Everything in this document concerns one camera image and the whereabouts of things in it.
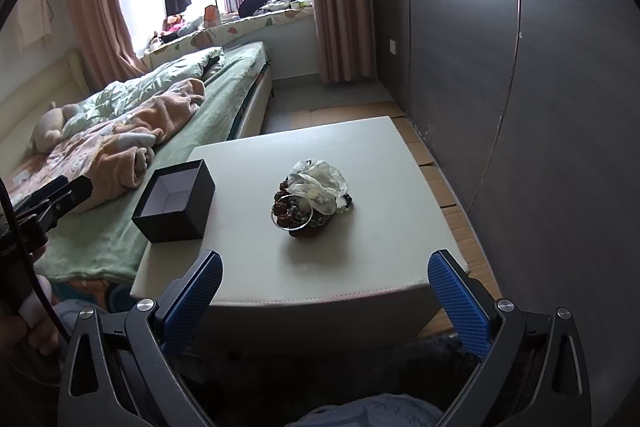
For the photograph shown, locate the dark grey wardrobe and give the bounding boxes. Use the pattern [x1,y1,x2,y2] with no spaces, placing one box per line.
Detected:
[373,0,639,425]

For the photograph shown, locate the bed with green sheet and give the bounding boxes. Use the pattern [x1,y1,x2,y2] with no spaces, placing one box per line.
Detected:
[1,42,269,283]

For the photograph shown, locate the floral window seat cushion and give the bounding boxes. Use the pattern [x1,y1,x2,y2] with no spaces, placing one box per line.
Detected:
[143,0,314,58]

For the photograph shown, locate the beige plush toy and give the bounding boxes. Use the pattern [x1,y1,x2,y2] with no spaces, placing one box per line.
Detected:
[30,102,80,154]

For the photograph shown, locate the black cable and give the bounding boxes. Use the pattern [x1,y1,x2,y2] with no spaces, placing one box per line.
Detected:
[0,178,72,343]

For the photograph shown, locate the pink fleece blanket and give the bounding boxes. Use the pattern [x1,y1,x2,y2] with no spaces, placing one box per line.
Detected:
[6,78,206,213]

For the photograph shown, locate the light green floral quilt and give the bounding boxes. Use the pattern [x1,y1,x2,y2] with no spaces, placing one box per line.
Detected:
[62,46,224,140]

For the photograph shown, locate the black jewelry box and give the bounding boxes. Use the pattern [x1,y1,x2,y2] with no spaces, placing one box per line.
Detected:
[131,159,216,244]

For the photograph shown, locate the flattened cardboard sheets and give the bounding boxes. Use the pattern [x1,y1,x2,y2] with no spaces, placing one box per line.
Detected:
[299,100,504,338]

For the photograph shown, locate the thin silver bangle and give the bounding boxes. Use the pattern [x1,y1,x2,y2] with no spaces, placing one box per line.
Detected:
[270,194,314,232]

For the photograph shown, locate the dark red bead bracelet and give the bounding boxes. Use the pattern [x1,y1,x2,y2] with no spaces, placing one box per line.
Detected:
[272,178,321,235]

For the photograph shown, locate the pink left curtain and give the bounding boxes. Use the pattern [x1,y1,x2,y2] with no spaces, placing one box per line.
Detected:
[66,0,148,91]

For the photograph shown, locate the white low table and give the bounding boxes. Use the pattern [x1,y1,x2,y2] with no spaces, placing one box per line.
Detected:
[131,117,459,346]

